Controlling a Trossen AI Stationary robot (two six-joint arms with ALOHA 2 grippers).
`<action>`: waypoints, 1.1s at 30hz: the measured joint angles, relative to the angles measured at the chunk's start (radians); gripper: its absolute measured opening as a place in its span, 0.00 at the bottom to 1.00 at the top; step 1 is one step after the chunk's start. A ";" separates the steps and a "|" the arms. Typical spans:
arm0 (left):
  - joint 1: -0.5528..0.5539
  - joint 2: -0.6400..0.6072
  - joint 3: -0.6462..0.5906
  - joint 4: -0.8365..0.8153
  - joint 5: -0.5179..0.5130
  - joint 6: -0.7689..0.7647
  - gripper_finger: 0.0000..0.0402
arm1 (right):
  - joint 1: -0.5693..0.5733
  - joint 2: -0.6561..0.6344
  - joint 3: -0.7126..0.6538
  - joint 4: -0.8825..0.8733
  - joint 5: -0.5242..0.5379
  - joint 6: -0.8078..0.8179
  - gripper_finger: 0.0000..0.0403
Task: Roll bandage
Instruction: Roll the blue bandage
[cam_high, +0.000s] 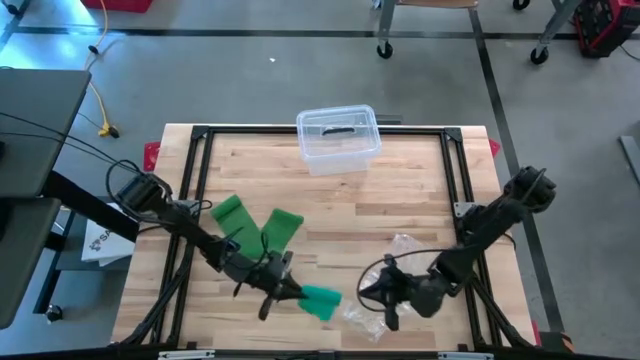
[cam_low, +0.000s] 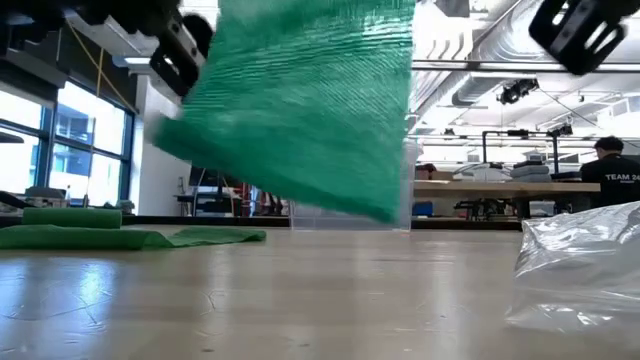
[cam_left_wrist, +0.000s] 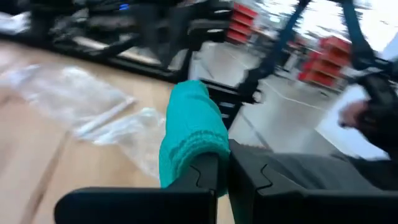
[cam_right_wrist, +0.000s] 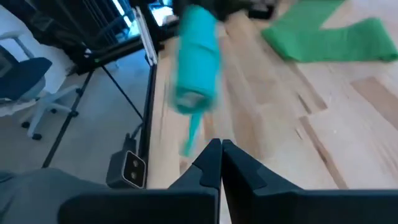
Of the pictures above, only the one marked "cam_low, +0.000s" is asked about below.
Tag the long unrolled green bandage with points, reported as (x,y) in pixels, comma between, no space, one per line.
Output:
(100,239)

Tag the black ceiling camera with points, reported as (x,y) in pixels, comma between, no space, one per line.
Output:
(517,91)

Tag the person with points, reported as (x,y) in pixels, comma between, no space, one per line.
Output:
(612,180)

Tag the large clear plastic bag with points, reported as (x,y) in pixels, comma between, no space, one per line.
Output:
(575,270)

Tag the wooden workbench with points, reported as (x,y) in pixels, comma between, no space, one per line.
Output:
(500,189)

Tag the background desk with monitor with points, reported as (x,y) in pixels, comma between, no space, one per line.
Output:
(220,197)

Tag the clear plastic storage box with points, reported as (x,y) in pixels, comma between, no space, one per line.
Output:
(409,190)

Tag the green bandage roll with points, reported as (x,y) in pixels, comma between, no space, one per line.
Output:
(300,110)

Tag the black aluminium rig frame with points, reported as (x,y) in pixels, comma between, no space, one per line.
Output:
(200,220)

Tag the long ceiling light strip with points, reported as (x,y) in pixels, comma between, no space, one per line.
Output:
(475,65)

